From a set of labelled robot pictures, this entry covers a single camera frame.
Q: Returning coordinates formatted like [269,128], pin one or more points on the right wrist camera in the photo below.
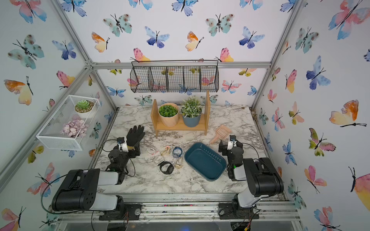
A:
[232,142]

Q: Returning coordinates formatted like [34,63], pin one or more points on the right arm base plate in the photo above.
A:
[232,211]

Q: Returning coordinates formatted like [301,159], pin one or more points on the beige strap watch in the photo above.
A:
[167,151]

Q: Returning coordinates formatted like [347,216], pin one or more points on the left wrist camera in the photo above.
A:
[122,144]

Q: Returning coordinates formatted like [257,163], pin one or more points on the black work glove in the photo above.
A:
[135,135]

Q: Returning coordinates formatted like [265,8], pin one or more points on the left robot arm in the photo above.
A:
[78,191]

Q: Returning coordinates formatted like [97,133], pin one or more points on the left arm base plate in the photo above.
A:
[128,212]

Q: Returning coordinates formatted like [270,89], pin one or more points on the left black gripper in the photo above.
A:
[132,148]

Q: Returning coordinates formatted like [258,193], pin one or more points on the pink plastic scoop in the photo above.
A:
[221,133]

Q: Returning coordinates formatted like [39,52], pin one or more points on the wooden shelf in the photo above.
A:
[180,125]

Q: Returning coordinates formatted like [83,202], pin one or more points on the black watch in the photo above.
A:
[166,167]

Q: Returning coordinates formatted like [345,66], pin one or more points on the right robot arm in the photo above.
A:
[263,180]

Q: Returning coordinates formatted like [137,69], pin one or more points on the pink pot green plant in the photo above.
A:
[169,114]

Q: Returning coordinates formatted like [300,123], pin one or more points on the teal storage box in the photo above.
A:
[205,161]

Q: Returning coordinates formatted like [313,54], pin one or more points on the white mesh wall basket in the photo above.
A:
[50,135]

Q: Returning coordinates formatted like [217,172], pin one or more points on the black wire basket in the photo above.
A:
[181,76]

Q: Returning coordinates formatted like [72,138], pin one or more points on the white pot succulent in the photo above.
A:
[83,108]

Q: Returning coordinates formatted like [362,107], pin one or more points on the blue pot flowering plant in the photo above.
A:
[191,110]

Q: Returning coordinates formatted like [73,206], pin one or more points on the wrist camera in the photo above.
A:
[232,142]
[122,144]

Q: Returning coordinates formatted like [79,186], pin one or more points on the pink artificial flowers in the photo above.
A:
[75,128]

